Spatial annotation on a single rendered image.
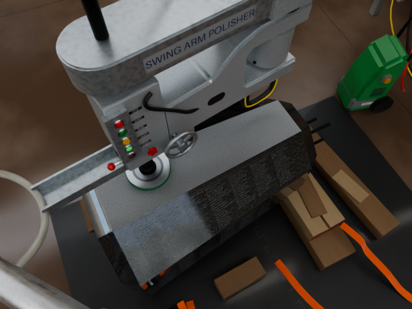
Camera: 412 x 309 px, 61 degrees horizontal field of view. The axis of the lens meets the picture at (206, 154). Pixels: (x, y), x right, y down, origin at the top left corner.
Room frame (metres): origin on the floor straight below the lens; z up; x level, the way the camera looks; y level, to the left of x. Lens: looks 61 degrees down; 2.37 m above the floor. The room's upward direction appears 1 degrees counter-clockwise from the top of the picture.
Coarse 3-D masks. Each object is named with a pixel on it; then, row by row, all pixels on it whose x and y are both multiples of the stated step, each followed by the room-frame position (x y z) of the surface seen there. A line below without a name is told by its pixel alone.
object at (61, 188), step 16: (80, 160) 0.68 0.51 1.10; (96, 160) 0.70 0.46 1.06; (112, 160) 0.70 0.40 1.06; (64, 176) 0.62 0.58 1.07; (80, 176) 0.63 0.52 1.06; (96, 176) 0.63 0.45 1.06; (112, 176) 0.62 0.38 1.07; (48, 192) 0.56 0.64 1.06; (64, 192) 0.56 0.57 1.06; (80, 192) 0.55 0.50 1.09; (48, 208) 0.47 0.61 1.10
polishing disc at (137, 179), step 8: (160, 160) 0.80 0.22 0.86; (168, 160) 0.80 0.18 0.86; (160, 168) 0.75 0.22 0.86; (168, 168) 0.75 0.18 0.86; (128, 176) 0.72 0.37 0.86; (136, 176) 0.72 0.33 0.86; (144, 176) 0.71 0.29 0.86; (152, 176) 0.71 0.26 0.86; (160, 176) 0.71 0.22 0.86; (136, 184) 0.67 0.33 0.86; (144, 184) 0.67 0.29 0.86; (152, 184) 0.67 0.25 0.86; (160, 184) 0.68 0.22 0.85
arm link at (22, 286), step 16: (0, 256) 0.22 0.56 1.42; (0, 272) 0.17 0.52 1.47; (16, 272) 0.17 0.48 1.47; (0, 288) 0.13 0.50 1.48; (16, 288) 0.13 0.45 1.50; (32, 288) 0.13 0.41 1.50; (48, 288) 0.13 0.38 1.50; (16, 304) 0.09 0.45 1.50; (32, 304) 0.09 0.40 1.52; (48, 304) 0.09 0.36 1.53; (64, 304) 0.09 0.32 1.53; (80, 304) 0.09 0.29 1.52
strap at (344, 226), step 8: (344, 224) 0.65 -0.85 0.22; (352, 232) 0.60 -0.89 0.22; (360, 240) 0.55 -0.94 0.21; (368, 248) 0.52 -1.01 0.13; (368, 256) 0.48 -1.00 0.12; (280, 264) 0.46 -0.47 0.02; (376, 264) 0.43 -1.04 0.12; (288, 272) 0.41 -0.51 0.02; (384, 272) 0.38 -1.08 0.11; (288, 280) 0.36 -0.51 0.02; (296, 280) 0.36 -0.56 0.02; (392, 280) 0.34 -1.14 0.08; (296, 288) 0.31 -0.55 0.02; (400, 288) 0.30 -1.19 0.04; (304, 296) 0.26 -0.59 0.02; (408, 296) 0.25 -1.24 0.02; (192, 304) 0.23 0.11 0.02; (312, 304) 0.22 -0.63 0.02
